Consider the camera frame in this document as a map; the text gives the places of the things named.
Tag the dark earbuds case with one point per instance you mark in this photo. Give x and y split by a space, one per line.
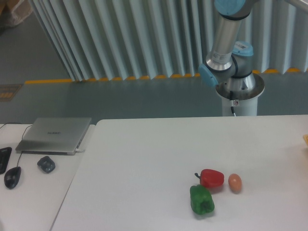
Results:
46 164

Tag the cardboard box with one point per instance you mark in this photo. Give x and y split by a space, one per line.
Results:
14 12

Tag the white folding partition screen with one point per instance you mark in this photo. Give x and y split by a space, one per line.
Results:
137 38

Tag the red bell pepper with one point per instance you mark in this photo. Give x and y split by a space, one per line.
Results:
210 178

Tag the silver closed laptop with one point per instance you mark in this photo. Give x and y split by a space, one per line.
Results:
54 135

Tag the black computer mouse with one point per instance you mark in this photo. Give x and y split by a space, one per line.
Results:
12 177

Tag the white laptop plug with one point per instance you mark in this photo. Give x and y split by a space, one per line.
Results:
79 151

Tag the brown egg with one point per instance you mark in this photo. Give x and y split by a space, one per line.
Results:
235 182

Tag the green bell pepper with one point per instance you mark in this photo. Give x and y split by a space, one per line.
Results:
201 200

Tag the black keyboard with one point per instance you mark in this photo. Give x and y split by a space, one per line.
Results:
5 154

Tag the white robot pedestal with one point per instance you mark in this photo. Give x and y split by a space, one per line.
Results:
239 96

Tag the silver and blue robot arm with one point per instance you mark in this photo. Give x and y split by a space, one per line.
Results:
225 43

